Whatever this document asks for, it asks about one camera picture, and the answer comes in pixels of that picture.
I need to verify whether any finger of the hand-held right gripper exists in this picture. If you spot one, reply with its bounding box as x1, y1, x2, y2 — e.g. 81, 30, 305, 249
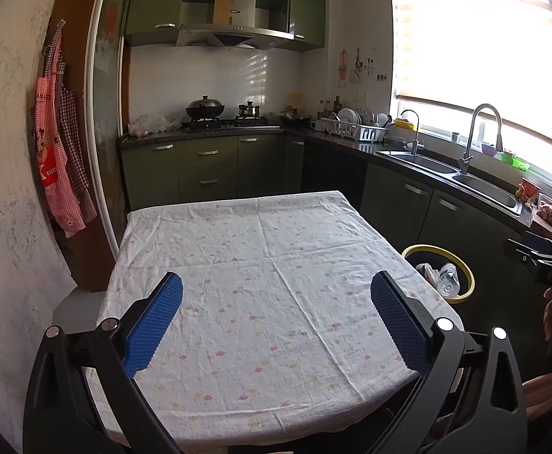
506, 238, 539, 266
526, 231, 552, 257

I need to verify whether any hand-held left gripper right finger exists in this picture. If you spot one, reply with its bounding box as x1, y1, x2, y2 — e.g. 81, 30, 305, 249
368, 271, 528, 454

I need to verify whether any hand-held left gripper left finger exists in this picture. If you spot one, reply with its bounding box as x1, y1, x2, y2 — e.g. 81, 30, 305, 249
23, 272, 184, 454

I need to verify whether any white plastic wrapper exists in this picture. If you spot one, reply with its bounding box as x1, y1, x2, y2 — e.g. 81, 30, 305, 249
415, 262, 440, 289

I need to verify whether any clear plastic bottle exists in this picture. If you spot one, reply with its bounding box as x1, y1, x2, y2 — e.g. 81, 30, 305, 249
434, 265, 461, 296

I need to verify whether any yellow rimmed trash bin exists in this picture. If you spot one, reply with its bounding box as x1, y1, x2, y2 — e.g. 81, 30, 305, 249
401, 244, 475, 304

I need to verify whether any green plastic basket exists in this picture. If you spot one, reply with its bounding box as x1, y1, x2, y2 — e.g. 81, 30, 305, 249
500, 151, 531, 171

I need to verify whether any white floral tablecloth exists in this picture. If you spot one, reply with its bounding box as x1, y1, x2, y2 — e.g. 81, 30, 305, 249
87, 190, 461, 445

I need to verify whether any tall steel faucet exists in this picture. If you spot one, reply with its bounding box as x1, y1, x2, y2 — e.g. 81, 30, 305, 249
458, 104, 504, 175

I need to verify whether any dark base cabinet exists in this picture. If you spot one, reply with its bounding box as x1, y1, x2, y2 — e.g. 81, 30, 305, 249
285, 139, 552, 341

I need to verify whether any steel double sink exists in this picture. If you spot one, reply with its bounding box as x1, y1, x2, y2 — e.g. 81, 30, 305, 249
377, 150, 522, 216

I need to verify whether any kitchen window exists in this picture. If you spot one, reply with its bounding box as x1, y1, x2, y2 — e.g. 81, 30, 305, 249
389, 0, 552, 197

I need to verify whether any small steel faucet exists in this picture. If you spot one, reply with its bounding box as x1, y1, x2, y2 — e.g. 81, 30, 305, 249
400, 110, 423, 156

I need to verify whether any green base cabinet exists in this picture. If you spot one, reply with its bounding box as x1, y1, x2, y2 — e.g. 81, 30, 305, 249
122, 133, 305, 211

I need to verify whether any red checkered apron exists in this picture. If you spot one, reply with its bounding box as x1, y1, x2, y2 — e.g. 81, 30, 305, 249
34, 23, 87, 237

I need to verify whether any dark checkered apron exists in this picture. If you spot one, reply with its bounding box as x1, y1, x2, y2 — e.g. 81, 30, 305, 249
58, 76, 98, 221

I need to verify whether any black kitchen countertop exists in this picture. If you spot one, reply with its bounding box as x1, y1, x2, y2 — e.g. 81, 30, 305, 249
117, 125, 552, 247

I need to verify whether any clear plastic bag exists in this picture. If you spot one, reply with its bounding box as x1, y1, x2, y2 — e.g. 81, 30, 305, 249
128, 112, 184, 137

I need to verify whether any white dish rack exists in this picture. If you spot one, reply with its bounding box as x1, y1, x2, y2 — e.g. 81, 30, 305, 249
320, 120, 389, 143

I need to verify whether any black gas stove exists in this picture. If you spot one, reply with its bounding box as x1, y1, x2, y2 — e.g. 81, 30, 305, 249
182, 117, 281, 132

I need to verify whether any row of white plates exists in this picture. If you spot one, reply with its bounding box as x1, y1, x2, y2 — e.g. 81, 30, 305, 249
335, 108, 373, 126

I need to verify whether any black lidded wok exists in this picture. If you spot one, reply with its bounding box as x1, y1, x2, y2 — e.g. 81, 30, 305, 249
185, 95, 225, 121

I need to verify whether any frosted glass sliding door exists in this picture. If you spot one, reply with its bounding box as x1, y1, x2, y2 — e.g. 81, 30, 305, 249
89, 0, 132, 251

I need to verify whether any white roller blind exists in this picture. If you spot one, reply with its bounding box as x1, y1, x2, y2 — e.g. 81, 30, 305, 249
390, 0, 552, 154

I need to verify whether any black frying pan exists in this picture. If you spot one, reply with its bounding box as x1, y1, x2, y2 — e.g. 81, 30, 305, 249
278, 111, 312, 126

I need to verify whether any steel range hood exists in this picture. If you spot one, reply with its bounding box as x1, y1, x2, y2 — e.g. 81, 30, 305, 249
176, 0, 295, 50

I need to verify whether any brown wooden door frame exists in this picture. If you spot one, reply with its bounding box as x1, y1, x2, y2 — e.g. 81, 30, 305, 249
49, 0, 120, 294

